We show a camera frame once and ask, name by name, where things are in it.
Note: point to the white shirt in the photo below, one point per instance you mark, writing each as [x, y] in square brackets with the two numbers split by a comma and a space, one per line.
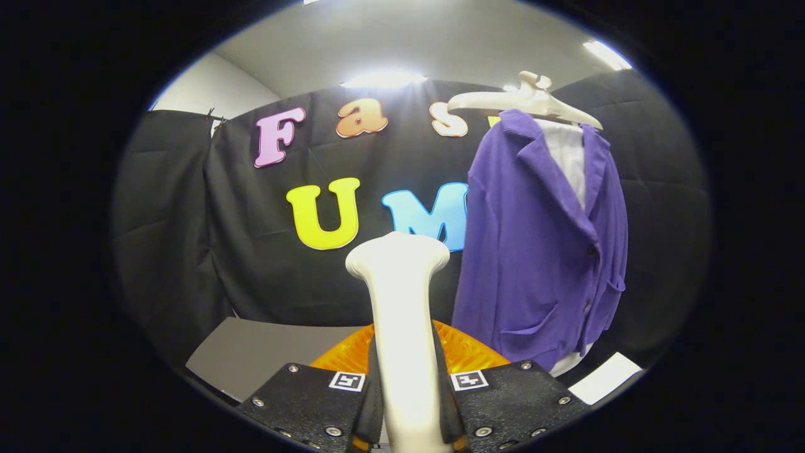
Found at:
[569, 157]

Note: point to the black backdrop cloth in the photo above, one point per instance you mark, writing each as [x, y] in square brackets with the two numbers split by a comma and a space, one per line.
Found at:
[251, 251]

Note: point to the white plastic clothes hanger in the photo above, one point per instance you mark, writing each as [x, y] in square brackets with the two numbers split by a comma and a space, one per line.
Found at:
[534, 100]

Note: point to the ceiling light panel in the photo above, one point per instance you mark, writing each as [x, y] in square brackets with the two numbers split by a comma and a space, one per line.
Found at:
[607, 55]
[383, 78]

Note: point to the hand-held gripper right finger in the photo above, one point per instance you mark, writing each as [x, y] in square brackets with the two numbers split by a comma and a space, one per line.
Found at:
[516, 402]

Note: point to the purple jacket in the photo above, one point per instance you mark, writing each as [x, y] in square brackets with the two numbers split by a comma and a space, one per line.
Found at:
[534, 264]

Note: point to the white garment steamer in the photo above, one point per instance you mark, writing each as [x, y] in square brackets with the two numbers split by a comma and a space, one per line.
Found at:
[402, 314]

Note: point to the grey cabinet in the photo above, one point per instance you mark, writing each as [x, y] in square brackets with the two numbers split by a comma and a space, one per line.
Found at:
[264, 352]

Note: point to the white flat board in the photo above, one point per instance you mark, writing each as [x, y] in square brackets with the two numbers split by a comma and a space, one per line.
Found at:
[604, 379]

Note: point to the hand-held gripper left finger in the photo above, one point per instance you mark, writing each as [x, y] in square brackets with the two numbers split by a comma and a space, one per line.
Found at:
[302, 402]

